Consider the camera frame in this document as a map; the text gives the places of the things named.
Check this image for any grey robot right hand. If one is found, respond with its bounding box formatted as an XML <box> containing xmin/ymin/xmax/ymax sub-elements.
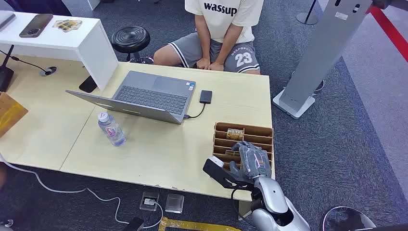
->
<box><xmin>229</xmin><ymin>141</ymin><xmax>273</xmax><ymax>185</ymax></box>

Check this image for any wooden slotted card rack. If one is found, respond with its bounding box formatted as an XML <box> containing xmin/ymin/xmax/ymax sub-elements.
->
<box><xmin>212</xmin><ymin>122</ymin><xmax>274</xmax><ymax>171</ymax></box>

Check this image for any hotel print card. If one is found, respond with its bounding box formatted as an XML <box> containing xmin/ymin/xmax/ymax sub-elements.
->
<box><xmin>226</xmin><ymin>128</ymin><xmax>245</xmax><ymax>141</ymax></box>

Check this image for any person's left hand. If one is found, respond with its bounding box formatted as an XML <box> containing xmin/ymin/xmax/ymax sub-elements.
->
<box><xmin>207</xmin><ymin>61</ymin><xmax>225</xmax><ymax>72</ymax></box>

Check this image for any person's hand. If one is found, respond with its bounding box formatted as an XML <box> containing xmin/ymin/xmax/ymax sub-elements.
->
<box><xmin>195</xmin><ymin>57</ymin><xmax>212</xmax><ymax>70</ymax></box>
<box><xmin>207</xmin><ymin>61</ymin><xmax>225</xmax><ymax>72</ymax></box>

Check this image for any person's right hand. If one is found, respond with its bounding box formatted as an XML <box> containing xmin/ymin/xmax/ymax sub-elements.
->
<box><xmin>195</xmin><ymin>57</ymin><xmax>212</xmax><ymax>70</ymax></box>

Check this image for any person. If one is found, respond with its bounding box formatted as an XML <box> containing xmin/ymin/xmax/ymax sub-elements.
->
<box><xmin>153</xmin><ymin>0</ymin><xmax>265</xmax><ymax>76</ymax></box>

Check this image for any yellow printed card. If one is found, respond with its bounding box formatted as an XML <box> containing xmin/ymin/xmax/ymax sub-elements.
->
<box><xmin>52</xmin><ymin>19</ymin><xmax>83</xmax><ymax>34</ymax></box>

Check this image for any black external drive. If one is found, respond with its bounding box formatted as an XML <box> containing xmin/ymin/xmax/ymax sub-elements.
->
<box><xmin>199</xmin><ymin>90</ymin><xmax>213</xmax><ymax>105</ymax></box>

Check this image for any yellow floor tape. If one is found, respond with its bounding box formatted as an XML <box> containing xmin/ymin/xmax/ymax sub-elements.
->
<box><xmin>157</xmin><ymin>217</ymin><xmax>242</xmax><ymax>231</ymax></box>

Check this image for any steel floor socket cover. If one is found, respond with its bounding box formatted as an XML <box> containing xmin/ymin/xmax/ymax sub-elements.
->
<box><xmin>165</xmin><ymin>193</ymin><xmax>185</xmax><ymax>214</ymax></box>

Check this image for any floor socket box with plug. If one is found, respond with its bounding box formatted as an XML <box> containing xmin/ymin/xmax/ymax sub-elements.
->
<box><xmin>139</xmin><ymin>191</ymin><xmax>160</xmax><ymax>212</ymax></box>

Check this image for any grey open laptop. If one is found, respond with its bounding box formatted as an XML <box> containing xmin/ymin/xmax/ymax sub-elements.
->
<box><xmin>65</xmin><ymin>70</ymin><xmax>197</xmax><ymax>125</ymax></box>

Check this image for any grey kiosk stand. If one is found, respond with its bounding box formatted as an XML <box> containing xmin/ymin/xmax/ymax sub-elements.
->
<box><xmin>272</xmin><ymin>0</ymin><xmax>373</xmax><ymax>119</ymax></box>

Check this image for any black power adapter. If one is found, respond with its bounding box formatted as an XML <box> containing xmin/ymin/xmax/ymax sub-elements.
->
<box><xmin>122</xmin><ymin>217</ymin><xmax>145</xmax><ymax>231</ymax></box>

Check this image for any clear plastic water bottle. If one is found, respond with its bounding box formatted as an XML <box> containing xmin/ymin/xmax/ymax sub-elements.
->
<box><xmin>97</xmin><ymin>111</ymin><xmax>127</xmax><ymax>147</ymax></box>

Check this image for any black round stool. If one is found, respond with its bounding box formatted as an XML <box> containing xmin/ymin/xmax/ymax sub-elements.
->
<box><xmin>111</xmin><ymin>25</ymin><xmax>154</xmax><ymax>64</ymax></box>

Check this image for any black flat pad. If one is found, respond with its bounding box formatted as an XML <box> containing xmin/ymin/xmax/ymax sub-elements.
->
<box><xmin>78</xmin><ymin>75</ymin><xmax>98</xmax><ymax>94</ymax></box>

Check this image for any red barrier belt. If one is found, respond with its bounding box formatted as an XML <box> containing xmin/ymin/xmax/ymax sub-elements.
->
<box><xmin>369</xmin><ymin>5</ymin><xmax>408</xmax><ymax>63</ymax></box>

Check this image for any white desk riser shelf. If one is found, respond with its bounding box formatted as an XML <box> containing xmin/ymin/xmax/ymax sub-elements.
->
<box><xmin>0</xmin><ymin>11</ymin><xmax>119</xmax><ymax>92</ymax></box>

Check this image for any brown wooden board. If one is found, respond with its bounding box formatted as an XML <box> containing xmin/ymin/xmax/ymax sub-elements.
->
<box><xmin>0</xmin><ymin>92</ymin><xmax>29</xmax><ymax>138</ymax></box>

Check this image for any dark smartphone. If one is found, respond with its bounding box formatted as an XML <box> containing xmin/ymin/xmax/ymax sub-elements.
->
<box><xmin>19</xmin><ymin>13</ymin><xmax>54</xmax><ymax>39</ymax></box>

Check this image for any grey closed device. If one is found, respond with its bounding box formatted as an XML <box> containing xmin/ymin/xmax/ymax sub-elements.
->
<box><xmin>0</xmin><ymin>10</ymin><xmax>16</xmax><ymax>30</ymax></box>

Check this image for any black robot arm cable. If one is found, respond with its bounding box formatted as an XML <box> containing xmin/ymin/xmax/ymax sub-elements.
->
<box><xmin>230</xmin><ymin>189</ymin><xmax>257</xmax><ymax>229</ymax></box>

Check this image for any black drive cable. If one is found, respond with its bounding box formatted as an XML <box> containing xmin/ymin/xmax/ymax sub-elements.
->
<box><xmin>184</xmin><ymin>103</ymin><xmax>207</xmax><ymax>119</ymax></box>

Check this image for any chrome ring stool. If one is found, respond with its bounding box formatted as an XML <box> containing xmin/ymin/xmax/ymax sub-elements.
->
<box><xmin>320</xmin><ymin>206</ymin><xmax>378</xmax><ymax>231</ymax></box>

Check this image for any stanchion post with base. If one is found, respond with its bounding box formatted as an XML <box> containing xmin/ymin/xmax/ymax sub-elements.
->
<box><xmin>296</xmin><ymin>0</ymin><xmax>319</xmax><ymax>26</ymax></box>

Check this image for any white floor cable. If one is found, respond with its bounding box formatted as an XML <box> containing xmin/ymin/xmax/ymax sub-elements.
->
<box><xmin>0</xmin><ymin>153</ymin><xmax>165</xmax><ymax>230</ymax></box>

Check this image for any grey cable grommet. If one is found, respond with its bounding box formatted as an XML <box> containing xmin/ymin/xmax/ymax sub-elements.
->
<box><xmin>39</xmin><ymin>66</ymin><xmax>58</xmax><ymax>77</ymax></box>

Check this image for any thin black desk cable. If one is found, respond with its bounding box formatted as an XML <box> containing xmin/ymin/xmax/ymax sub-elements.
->
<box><xmin>0</xmin><ymin>50</ymin><xmax>51</xmax><ymax>75</ymax></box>

